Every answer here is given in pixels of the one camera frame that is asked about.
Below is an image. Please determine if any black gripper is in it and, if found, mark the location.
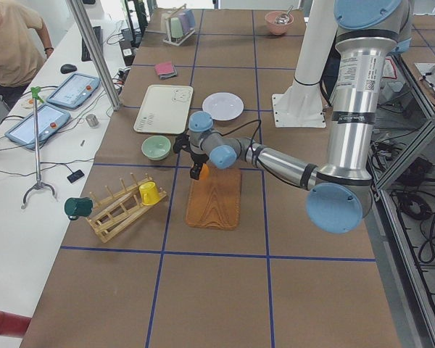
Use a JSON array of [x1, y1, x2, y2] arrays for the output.
[[189, 143, 209, 180]]

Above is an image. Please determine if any orange fruit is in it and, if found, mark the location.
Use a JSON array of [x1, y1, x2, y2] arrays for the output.
[[199, 164, 210, 181]]

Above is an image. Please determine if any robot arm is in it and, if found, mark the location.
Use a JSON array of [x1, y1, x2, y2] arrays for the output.
[[174, 1, 414, 233]]

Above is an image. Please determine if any cream bear tray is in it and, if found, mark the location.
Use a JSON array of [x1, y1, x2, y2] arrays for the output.
[[133, 84, 194, 134]]

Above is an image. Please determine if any wooden cutting board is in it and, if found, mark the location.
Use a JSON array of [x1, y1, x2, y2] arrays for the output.
[[185, 167, 241, 231]]

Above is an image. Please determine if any green bowl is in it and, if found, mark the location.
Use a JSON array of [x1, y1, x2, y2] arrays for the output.
[[141, 135, 171, 161]]

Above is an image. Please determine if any yellow mug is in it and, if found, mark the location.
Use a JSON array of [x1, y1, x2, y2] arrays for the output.
[[139, 181, 161, 206]]

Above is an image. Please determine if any white ribbed plate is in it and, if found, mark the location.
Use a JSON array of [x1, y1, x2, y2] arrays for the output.
[[202, 92, 244, 121]]

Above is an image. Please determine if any wooden dish rack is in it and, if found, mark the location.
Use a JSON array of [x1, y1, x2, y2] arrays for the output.
[[86, 173, 167, 243]]

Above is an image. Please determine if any grey cloth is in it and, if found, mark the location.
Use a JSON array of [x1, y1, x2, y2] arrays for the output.
[[159, 71, 178, 80]]

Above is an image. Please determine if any pink cloth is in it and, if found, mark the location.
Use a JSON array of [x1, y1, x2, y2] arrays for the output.
[[154, 62, 176, 76]]

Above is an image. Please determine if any small black device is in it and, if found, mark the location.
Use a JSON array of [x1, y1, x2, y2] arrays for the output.
[[67, 170, 85, 183]]

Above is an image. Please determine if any small metal cylinder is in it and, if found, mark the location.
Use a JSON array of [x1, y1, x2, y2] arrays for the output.
[[86, 114, 99, 128]]

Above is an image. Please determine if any dark green cup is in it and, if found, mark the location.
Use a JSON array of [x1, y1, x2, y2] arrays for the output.
[[64, 197, 94, 220]]

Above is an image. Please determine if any white cup rack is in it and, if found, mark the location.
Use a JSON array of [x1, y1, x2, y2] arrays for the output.
[[161, 4, 196, 46]]

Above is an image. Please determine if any light green cup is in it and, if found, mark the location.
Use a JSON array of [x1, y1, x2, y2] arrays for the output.
[[170, 17, 183, 40]]

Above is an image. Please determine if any far teach pendant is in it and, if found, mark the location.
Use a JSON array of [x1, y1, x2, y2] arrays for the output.
[[46, 72, 100, 110]]

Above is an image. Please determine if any teach pendant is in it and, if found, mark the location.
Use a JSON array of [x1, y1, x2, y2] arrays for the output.
[[4, 104, 70, 149], [46, 72, 100, 110]]

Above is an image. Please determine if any purple cup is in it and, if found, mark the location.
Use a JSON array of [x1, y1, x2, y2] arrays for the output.
[[177, 12, 191, 34]]

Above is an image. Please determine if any near teach pendant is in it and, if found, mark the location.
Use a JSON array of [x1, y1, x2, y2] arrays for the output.
[[4, 104, 70, 149]]

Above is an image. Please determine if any blue cup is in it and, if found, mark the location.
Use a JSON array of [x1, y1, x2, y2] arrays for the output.
[[183, 9, 196, 29]]

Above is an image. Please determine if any black computer mouse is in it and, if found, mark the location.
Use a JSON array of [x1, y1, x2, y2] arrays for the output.
[[60, 64, 78, 74]]

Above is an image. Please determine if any black keyboard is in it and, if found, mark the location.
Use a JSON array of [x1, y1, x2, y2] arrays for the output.
[[80, 25, 103, 62]]

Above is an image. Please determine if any pink bowl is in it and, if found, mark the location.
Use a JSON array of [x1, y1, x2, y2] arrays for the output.
[[265, 11, 294, 36]]

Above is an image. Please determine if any metal scoop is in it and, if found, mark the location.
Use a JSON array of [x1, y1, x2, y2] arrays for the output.
[[274, 5, 294, 25]]

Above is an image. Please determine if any reacher grabber tool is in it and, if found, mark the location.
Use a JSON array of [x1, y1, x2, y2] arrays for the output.
[[21, 86, 57, 210]]

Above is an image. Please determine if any person in beige shirt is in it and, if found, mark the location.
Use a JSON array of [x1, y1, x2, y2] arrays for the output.
[[0, 1, 54, 108]]

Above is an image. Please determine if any red cylinder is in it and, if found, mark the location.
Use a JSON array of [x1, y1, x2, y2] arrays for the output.
[[0, 310, 32, 338]]

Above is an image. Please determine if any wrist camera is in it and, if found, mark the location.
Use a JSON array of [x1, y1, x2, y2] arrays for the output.
[[173, 132, 191, 154]]

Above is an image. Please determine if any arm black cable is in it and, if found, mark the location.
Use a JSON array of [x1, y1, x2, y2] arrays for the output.
[[217, 119, 312, 188]]

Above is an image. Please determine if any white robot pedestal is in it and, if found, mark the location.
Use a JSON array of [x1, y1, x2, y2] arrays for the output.
[[272, 0, 338, 128]]

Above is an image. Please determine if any aluminium frame post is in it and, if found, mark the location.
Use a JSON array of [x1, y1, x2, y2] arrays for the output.
[[66, 0, 121, 111]]

